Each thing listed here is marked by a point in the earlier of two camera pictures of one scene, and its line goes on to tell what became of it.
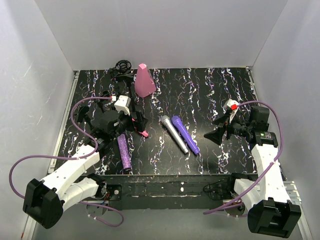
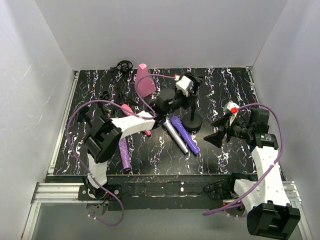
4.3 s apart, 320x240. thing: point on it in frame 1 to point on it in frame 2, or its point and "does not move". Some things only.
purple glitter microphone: [124, 151] does not move
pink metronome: [144, 83] does not move
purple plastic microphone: [186, 135] does not move
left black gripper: [135, 120] to [189, 93]
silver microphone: [167, 120] does not move
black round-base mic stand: [128, 78] to [193, 123]
